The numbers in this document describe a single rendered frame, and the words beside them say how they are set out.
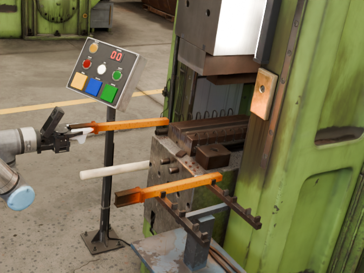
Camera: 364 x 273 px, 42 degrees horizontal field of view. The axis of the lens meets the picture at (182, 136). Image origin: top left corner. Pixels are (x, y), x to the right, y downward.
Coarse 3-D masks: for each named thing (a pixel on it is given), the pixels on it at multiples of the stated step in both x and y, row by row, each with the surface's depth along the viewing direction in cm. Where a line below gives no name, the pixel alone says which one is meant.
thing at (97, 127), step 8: (128, 120) 184; (136, 120) 185; (144, 120) 187; (152, 120) 188; (160, 120) 189; (168, 120) 191; (72, 128) 170; (96, 128) 174; (104, 128) 177; (112, 128) 179; (120, 128) 181
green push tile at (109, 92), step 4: (108, 84) 225; (104, 88) 225; (108, 88) 224; (112, 88) 223; (116, 88) 222; (104, 92) 224; (108, 92) 223; (112, 92) 222; (116, 92) 222; (100, 96) 225; (104, 96) 224; (108, 96) 223; (112, 96) 222; (108, 100) 222; (112, 100) 222
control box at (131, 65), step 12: (84, 48) 236; (108, 48) 230; (120, 48) 226; (84, 60) 234; (96, 60) 231; (108, 60) 228; (120, 60) 225; (132, 60) 222; (144, 60) 226; (84, 72) 233; (96, 72) 230; (108, 72) 227; (132, 72) 221; (84, 84) 232; (120, 84) 222; (132, 84) 225; (120, 96) 221; (120, 108) 224
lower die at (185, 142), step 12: (192, 120) 215; (204, 120) 216; (216, 120) 216; (228, 120) 217; (240, 120) 217; (168, 132) 210; (180, 132) 201; (192, 132) 198; (228, 132) 205; (240, 132) 207; (180, 144) 202; (192, 144) 194; (204, 144) 198
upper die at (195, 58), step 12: (180, 48) 193; (192, 48) 185; (180, 60) 194; (192, 60) 186; (204, 60) 179; (216, 60) 182; (228, 60) 184; (240, 60) 188; (252, 60) 191; (204, 72) 181; (216, 72) 184; (228, 72) 187; (240, 72) 190; (252, 72) 194
